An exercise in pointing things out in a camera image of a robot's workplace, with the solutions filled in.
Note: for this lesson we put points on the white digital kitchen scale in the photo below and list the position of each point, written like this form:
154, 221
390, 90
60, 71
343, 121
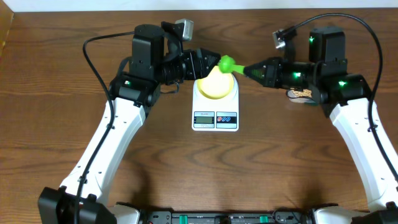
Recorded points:
216, 115

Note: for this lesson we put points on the yellow plastic bowl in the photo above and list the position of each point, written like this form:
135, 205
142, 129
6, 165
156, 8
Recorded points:
216, 85

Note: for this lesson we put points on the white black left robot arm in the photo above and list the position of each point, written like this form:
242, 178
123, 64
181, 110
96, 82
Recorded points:
158, 58

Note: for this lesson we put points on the clear container of soybeans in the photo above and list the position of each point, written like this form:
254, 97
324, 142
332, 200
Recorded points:
304, 97

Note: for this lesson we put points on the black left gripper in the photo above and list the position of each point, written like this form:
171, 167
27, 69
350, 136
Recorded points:
198, 57

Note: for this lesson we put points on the green plastic measuring scoop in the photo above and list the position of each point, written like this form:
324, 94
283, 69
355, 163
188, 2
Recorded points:
228, 65

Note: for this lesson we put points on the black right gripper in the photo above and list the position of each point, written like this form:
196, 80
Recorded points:
270, 79

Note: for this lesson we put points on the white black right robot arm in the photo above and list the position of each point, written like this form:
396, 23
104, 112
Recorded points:
345, 99

